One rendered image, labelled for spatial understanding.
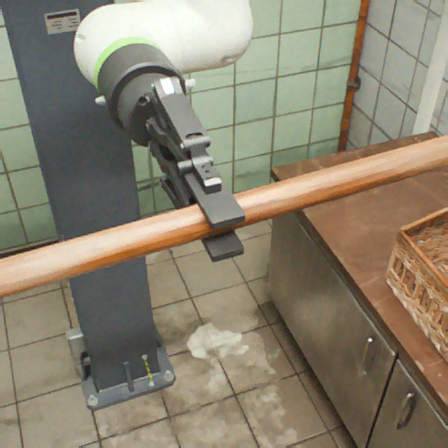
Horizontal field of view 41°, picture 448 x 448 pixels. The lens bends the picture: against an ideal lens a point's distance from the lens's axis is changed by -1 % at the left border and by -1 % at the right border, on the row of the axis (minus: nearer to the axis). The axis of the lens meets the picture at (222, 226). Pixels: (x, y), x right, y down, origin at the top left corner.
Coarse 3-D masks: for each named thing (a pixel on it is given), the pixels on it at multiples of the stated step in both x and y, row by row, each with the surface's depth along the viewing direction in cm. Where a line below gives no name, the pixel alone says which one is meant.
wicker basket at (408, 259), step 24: (432, 216) 117; (408, 240) 115; (432, 240) 123; (408, 264) 116; (432, 264) 109; (408, 288) 119; (432, 288) 110; (408, 312) 120; (432, 312) 120; (432, 336) 115
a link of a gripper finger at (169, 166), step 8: (152, 144) 62; (152, 152) 62; (160, 152) 61; (160, 160) 60; (168, 160) 60; (176, 160) 60; (160, 168) 61; (168, 168) 60; (176, 168) 59; (176, 176) 59; (176, 184) 58; (184, 184) 58; (176, 192) 59; (184, 192) 57; (184, 200) 57; (192, 200) 57
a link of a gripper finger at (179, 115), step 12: (156, 84) 56; (156, 96) 57; (180, 96) 56; (168, 108) 55; (180, 108) 55; (168, 120) 55; (180, 120) 54; (192, 120) 54; (180, 132) 52; (192, 132) 53; (204, 132) 53; (180, 144) 52; (192, 144) 52
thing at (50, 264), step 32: (384, 160) 55; (416, 160) 56; (256, 192) 52; (288, 192) 52; (320, 192) 53; (352, 192) 55; (128, 224) 49; (160, 224) 49; (192, 224) 50; (32, 256) 47; (64, 256) 47; (96, 256) 48; (128, 256) 49; (0, 288) 46; (32, 288) 47
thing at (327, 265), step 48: (384, 144) 166; (384, 192) 150; (432, 192) 150; (288, 240) 160; (336, 240) 137; (384, 240) 137; (288, 288) 169; (336, 288) 139; (384, 288) 126; (336, 336) 145; (384, 336) 123; (336, 384) 153; (384, 384) 127; (432, 384) 108; (384, 432) 133; (432, 432) 113
